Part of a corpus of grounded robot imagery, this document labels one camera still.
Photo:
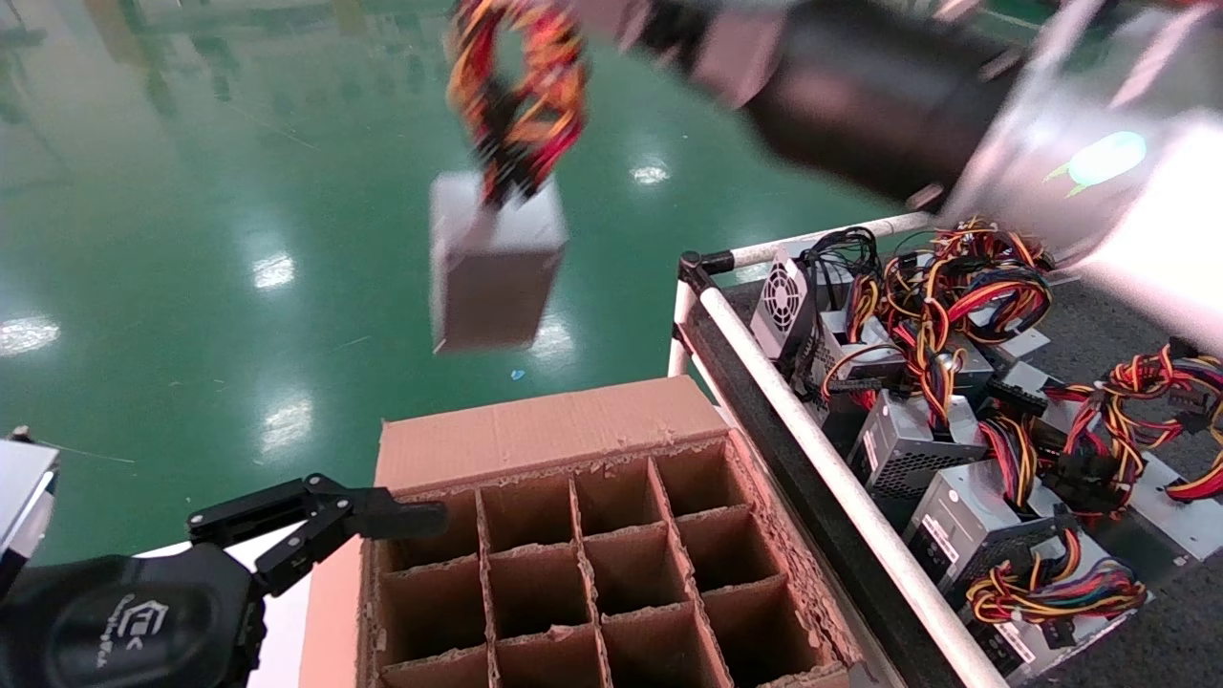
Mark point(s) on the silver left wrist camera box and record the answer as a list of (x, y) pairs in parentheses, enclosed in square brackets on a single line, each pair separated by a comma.
[(24, 497)]

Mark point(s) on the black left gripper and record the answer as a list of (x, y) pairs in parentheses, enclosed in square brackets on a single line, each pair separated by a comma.
[(124, 621)]

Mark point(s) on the white pipe cart frame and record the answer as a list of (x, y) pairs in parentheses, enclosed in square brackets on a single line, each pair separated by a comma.
[(810, 430)]

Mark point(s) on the cardboard box with dividers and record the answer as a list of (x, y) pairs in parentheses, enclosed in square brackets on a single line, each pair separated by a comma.
[(535, 430)]

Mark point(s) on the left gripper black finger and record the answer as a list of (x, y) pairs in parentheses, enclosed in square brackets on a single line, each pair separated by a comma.
[(401, 519)]

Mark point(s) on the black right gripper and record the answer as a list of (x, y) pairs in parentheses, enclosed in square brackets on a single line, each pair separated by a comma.
[(879, 96)]

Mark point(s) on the silver power supply with fan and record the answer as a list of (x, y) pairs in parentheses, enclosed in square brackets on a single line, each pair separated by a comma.
[(782, 296)]

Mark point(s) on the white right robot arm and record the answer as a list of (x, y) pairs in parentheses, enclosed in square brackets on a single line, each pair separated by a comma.
[(1147, 220)]

